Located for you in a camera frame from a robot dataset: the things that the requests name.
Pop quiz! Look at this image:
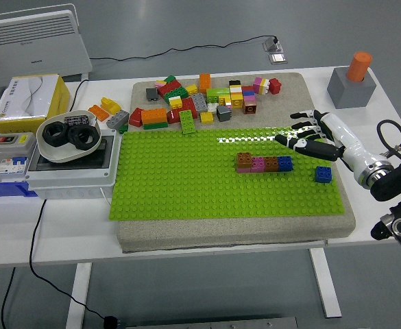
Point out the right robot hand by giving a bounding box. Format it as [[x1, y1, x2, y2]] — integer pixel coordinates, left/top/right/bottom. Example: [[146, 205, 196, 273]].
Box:
[[274, 109, 385, 174]]

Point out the pink long toy brick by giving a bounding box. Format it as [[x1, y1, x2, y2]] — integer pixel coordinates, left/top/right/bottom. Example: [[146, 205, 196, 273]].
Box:
[[236, 156, 266, 174]]

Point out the pink yellow white brick stack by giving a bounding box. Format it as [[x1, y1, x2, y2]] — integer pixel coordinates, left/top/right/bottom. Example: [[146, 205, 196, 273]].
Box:
[[253, 77, 271, 96]]

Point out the grey sloped toy brick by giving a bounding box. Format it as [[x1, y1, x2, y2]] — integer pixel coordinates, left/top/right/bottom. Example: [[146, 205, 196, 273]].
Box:
[[216, 105, 232, 123]]

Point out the lime large toy brick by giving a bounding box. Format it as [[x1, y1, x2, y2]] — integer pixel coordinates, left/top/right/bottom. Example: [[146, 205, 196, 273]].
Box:
[[206, 87, 231, 104]]

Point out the light grey toy brick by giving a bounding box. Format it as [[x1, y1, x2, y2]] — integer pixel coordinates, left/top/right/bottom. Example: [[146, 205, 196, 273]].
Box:
[[191, 93, 208, 113]]

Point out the orange tall toy brick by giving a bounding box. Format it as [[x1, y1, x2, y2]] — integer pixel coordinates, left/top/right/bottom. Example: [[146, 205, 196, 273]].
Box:
[[199, 73, 212, 94]]

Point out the lime flat long brick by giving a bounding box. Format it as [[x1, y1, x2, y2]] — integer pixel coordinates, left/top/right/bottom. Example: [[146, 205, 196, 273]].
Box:
[[179, 110, 198, 136]]

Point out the green studded baseplate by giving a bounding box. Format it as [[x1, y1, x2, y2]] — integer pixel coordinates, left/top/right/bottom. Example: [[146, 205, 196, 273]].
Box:
[[108, 125, 345, 221]]

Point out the dark green long brick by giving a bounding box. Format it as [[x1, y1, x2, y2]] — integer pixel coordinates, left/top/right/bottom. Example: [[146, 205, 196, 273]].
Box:
[[163, 87, 189, 104]]

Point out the red long toy brick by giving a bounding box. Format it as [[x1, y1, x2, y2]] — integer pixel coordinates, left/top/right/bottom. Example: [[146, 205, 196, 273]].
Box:
[[157, 80, 183, 97]]

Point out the orange long toy brick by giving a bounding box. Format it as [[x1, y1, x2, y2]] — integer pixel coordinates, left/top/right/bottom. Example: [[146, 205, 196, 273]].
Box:
[[141, 108, 169, 125]]

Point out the red sloped toy brick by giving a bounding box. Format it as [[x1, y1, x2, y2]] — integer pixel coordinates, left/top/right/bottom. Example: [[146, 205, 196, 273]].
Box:
[[128, 107, 144, 127]]

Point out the grey long toy brick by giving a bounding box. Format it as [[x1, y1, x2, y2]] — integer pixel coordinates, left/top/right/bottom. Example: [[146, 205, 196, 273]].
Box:
[[106, 110, 130, 130]]

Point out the yellow curved toy brick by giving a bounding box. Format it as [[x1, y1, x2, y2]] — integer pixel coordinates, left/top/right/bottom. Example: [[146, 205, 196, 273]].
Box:
[[100, 97, 121, 114]]

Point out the orange flat toy brick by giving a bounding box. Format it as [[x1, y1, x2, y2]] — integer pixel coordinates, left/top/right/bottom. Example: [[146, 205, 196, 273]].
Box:
[[88, 104, 110, 122]]

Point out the grey cube block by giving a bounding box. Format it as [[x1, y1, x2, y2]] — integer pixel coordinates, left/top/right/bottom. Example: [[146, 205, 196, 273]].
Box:
[[326, 65, 378, 110]]

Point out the orange cylinder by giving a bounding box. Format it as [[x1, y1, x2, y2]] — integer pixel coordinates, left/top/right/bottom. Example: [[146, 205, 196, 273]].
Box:
[[345, 51, 373, 82]]

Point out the closed metal floor socket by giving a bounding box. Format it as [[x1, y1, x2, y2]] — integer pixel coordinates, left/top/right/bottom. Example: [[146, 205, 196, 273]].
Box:
[[268, 51, 289, 65]]

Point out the open metal floor socket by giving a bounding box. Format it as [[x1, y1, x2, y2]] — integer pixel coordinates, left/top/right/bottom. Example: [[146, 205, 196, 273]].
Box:
[[262, 36, 283, 52]]

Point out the white table leg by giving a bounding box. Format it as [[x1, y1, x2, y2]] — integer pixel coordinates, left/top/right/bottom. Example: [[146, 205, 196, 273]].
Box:
[[308, 247, 342, 319], [65, 263, 93, 329]]

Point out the small dark circuit part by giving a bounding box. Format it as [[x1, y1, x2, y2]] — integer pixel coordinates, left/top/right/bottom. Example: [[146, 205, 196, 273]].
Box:
[[64, 114, 90, 126]]

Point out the large black nut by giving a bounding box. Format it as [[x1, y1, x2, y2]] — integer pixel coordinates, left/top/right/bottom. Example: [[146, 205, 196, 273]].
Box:
[[42, 121, 71, 148], [66, 125, 100, 151]]

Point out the grey electrical junction box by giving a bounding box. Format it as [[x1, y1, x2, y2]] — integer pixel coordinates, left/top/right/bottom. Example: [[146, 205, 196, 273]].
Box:
[[25, 129, 122, 199]]

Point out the white plastic bowl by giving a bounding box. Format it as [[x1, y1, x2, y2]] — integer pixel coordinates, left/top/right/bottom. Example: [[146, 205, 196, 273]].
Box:
[[36, 109, 102, 163]]

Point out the yellow and white tissue box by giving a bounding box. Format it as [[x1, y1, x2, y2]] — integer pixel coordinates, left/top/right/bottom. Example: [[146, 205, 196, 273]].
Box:
[[0, 73, 71, 134]]

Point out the white panel heater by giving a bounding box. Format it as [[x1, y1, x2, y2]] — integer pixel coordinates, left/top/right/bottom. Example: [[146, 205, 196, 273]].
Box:
[[0, 3, 93, 88]]

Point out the white and blue circuit breaker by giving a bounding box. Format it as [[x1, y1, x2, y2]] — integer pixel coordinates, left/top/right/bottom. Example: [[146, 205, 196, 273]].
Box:
[[0, 156, 28, 179]]

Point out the blue plastic bin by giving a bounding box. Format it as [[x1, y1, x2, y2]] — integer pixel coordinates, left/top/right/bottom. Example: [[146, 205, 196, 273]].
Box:
[[0, 138, 38, 198]]

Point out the black floor cable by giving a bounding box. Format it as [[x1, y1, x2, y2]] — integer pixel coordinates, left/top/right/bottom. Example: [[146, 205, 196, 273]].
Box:
[[90, 35, 278, 62]]

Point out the black power cable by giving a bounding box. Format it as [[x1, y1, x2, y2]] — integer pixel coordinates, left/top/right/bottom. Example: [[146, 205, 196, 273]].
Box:
[[28, 199, 107, 319], [0, 267, 16, 329], [68, 79, 90, 113]]

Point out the grey push-button switch box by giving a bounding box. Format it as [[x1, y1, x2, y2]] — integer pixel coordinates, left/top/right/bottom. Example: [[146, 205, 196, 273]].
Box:
[[0, 132, 37, 162]]

